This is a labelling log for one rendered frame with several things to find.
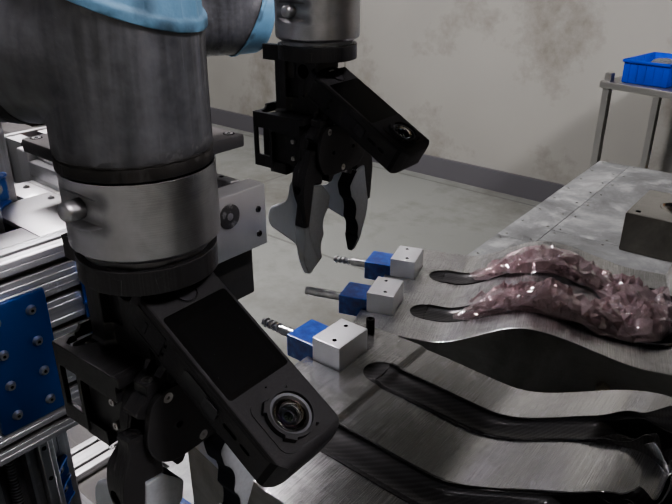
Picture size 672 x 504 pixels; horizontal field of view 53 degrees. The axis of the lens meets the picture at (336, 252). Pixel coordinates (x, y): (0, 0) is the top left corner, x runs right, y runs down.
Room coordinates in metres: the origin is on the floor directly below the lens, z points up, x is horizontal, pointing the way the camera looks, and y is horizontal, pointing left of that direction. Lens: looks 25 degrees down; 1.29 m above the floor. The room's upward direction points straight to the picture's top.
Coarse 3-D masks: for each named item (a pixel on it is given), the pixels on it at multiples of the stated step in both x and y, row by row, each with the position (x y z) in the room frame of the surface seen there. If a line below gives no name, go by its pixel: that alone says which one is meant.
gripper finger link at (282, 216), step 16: (320, 192) 0.58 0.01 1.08; (272, 208) 0.61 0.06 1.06; (288, 208) 0.60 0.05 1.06; (320, 208) 0.58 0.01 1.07; (272, 224) 0.60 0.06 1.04; (288, 224) 0.59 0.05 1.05; (320, 224) 0.58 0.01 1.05; (304, 240) 0.57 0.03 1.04; (320, 240) 0.58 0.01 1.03; (304, 256) 0.57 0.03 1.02; (320, 256) 0.58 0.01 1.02; (304, 272) 0.58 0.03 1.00
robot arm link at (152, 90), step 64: (0, 0) 0.29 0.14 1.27; (64, 0) 0.28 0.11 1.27; (128, 0) 0.28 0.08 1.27; (192, 0) 0.31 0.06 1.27; (0, 64) 0.29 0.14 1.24; (64, 64) 0.28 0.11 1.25; (128, 64) 0.28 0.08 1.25; (192, 64) 0.30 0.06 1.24; (64, 128) 0.28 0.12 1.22; (128, 128) 0.28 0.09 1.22; (192, 128) 0.30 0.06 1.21
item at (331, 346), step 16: (272, 320) 0.67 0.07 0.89; (288, 336) 0.62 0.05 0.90; (304, 336) 0.62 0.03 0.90; (320, 336) 0.60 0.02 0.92; (336, 336) 0.60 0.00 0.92; (352, 336) 0.60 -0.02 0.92; (288, 352) 0.62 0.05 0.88; (304, 352) 0.61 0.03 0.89; (320, 352) 0.59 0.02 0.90; (336, 352) 0.58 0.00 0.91; (352, 352) 0.59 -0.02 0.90; (336, 368) 0.58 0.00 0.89
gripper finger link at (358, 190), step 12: (360, 168) 0.63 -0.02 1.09; (336, 180) 0.65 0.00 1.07; (348, 180) 0.62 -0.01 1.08; (360, 180) 0.63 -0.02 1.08; (336, 192) 0.65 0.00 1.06; (348, 192) 0.62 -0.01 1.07; (360, 192) 0.63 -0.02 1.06; (336, 204) 0.65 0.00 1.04; (348, 204) 0.63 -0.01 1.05; (360, 204) 0.63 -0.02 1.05; (348, 216) 0.63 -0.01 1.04; (360, 216) 0.63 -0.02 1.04; (348, 228) 0.64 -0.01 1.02; (360, 228) 0.63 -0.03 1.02; (348, 240) 0.64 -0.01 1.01
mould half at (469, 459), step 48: (384, 336) 0.64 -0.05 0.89; (336, 384) 0.55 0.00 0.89; (480, 384) 0.56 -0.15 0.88; (384, 432) 0.48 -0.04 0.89; (432, 432) 0.49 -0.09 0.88; (192, 480) 0.47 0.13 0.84; (288, 480) 0.42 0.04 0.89; (336, 480) 0.42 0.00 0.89; (480, 480) 0.42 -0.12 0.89; (528, 480) 0.40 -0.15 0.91; (576, 480) 0.38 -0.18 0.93; (624, 480) 0.37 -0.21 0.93
